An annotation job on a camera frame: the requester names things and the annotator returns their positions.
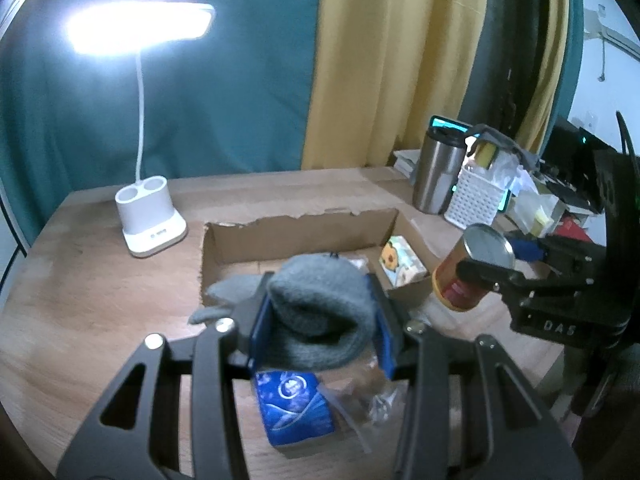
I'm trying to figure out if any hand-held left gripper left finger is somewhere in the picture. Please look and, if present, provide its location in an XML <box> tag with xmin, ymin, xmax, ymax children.
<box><xmin>56</xmin><ymin>277</ymin><xmax>276</xmax><ymax>480</ymax></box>

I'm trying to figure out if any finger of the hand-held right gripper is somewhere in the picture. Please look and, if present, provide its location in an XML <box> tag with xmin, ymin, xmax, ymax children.
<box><xmin>510</xmin><ymin>234</ymin><xmax>608</xmax><ymax>273</ymax></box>
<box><xmin>457</xmin><ymin>259</ymin><xmax>601</xmax><ymax>306</ymax></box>

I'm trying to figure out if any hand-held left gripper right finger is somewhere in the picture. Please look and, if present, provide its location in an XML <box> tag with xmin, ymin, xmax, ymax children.
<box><xmin>367</xmin><ymin>274</ymin><xmax>584</xmax><ymax>480</ymax></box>

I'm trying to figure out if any red metal can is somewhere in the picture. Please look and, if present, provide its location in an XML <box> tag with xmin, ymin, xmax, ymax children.
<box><xmin>431</xmin><ymin>223</ymin><xmax>516</xmax><ymax>312</ymax></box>

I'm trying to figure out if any grey knit glove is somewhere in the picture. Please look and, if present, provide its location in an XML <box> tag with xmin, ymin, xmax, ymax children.
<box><xmin>189</xmin><ymin>254</ymin><xmax>378</xmax><ymax>371</ymax></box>

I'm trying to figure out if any clear plastic snack bag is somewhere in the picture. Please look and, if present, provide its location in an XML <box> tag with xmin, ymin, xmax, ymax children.
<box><xmin>320</xmin><ymin>347</ymin><xmax>418</xmax><ymax>455</ymax></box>

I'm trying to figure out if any blue tissue pack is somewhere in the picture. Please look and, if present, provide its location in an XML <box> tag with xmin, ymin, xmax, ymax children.
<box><xmin>252</xmin><ymin>369</ymin><xmax>336</xmax><ymax>448</ymax></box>

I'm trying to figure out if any torn cardboard box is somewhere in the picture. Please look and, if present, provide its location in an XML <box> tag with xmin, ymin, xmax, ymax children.
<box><xmin>200</xmin><ymin>207</ymin><xmax>441</xmax><ymax>312</ymax></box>

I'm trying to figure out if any clear plastic box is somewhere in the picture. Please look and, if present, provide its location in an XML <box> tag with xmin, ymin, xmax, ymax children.
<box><xmin>510</xmin><ymin>192</ymin><xmax>561</xmax><ymax>237</ymax></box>

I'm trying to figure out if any red book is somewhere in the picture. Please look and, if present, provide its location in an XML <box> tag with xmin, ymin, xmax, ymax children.
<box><xmin>555</xmin><ymin>217</ymin><xmax>592</xmax><ymax>244</ymax></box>

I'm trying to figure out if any white perforated basket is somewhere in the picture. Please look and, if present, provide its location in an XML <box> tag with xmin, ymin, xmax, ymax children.
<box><xmin>444</xmin><ymin>162</ymin><xmax>511</xmax><ymax>231</ymax></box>

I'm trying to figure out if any white crumpled packet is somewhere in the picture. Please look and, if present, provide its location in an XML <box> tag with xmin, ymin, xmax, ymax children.
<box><xmin>340</xmin><ymin>255</ymin><xmax>373</xmax><ymax>276</ymax></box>

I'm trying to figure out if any black monitor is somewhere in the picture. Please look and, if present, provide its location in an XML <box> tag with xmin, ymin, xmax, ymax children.
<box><xmin>542</xmin><ymin>117</ymin><xmax>608</xmax><ymax>213</ymax></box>

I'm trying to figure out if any yellow sponge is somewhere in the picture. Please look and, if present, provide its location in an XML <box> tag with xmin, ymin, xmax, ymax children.
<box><xmin>472</xmin><ymin>142</ymin><xmax>502</xmax><ymax>169</ymax></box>

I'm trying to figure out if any steel tumbler with black lid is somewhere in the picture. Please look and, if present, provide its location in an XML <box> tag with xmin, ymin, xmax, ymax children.
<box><xmin>412</xmin><ymin>116</ymin><xmax>473</xmax><ymax>215</ymax></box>

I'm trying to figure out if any white desk lamp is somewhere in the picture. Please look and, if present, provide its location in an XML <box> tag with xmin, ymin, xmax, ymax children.
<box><xmin>65</xmin><ymin>2</ymin><xmax>216</xmax><ymax>259</ymax></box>

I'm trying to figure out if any narrow yellow curtain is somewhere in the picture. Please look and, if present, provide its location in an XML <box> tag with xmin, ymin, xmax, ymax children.
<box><xmin>515</xmin><ymin>0</ymin><xmax>571</xmax><ymax>156</ymax></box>

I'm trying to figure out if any wide yellow curtain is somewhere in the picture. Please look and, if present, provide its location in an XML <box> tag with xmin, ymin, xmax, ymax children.
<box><xmin>301</xmin><ymin>0</ymin><xmax>488</xmax><ymax>171</ymax></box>

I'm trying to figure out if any white air conditioner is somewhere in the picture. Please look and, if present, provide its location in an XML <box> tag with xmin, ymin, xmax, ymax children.
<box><xmin>582</xmin><ymin>5</ymin><xmax>640</xmax><ymax>57</ymax></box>

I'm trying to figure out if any teal curtain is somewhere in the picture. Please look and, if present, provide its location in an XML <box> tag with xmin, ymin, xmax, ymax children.
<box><xmin>0</xmin><ymin>0</ymin><xmax>323</xmax><ymax>241</ymax></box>

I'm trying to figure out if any grey strap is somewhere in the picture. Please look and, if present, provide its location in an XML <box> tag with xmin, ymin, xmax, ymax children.
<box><xmin>470</xmin><ymin>124</ymin><xmax>542</xmax><ymax>171</ymax></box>

